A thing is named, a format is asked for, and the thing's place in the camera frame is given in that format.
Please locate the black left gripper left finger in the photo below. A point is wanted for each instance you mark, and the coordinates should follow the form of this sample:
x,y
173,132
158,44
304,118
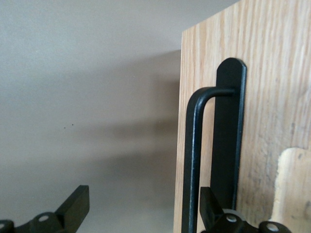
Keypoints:
x,y
73,208

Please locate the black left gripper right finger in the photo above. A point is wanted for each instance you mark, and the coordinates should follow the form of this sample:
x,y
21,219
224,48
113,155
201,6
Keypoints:
x,y
210,206

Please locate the light wooden cabinet door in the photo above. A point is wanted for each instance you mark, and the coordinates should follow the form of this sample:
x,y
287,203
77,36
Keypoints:
x,y
267,72

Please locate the table cover sheet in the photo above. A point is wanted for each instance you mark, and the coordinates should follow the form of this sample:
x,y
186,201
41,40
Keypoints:
x,y
85,85

